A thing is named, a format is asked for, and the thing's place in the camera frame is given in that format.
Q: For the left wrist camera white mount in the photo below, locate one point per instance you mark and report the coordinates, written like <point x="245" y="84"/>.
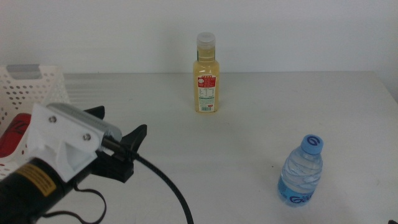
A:
<point x="62" y="137"/>

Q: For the white perforated plastic basket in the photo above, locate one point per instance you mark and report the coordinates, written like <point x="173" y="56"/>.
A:
<point x="49" y="70"/>

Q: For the red cola can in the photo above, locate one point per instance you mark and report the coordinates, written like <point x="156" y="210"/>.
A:
<point x="12" y="137"/>

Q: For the blue capped water bottle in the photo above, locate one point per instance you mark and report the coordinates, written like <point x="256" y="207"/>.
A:
<point x="300" y="174"/>

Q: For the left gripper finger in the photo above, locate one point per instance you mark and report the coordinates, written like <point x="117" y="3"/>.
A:
<point x="98" y="111"/>
<point x="136" y="137"/>

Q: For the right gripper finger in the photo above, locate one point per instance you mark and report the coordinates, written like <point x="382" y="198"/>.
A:
<point x="394" y="222"/>

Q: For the yellow juice bottle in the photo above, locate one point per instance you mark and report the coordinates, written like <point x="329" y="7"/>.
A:
<point x="206" y="74"/>

